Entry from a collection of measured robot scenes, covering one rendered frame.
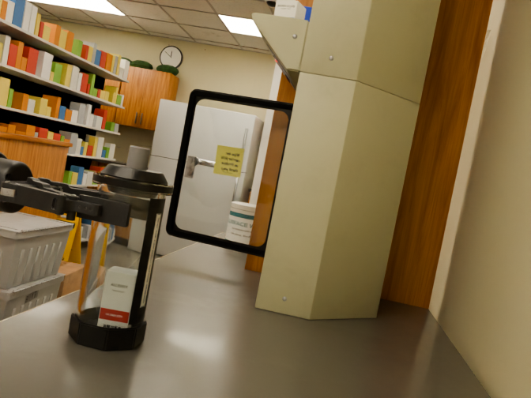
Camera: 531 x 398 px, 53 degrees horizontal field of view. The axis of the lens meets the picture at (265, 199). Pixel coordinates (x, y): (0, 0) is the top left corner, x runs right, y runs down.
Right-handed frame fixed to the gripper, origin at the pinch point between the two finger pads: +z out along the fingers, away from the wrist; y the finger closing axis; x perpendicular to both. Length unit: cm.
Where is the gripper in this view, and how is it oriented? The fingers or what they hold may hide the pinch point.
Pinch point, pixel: (126, 210)
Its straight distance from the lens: 75.6
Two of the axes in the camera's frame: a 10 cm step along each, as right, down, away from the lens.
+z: 9.7, 1.9, -1.5
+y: 1.5, -0.3, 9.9
